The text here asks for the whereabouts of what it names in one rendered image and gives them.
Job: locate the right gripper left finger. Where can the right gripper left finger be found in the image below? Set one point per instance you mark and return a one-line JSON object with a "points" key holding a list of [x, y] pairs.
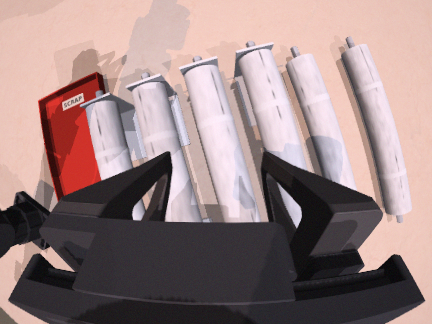
{"points": [[116, 196]]}

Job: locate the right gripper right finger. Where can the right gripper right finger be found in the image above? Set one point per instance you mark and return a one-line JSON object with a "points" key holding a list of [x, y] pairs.
{"points": [[335, 218]]}

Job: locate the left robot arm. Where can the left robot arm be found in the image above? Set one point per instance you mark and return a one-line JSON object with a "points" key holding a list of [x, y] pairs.
{"points": [[26, 218]]}

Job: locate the red scrap tray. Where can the red scrap tray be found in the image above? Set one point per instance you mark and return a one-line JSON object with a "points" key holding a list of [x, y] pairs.
{"points": [[66, 135]]}

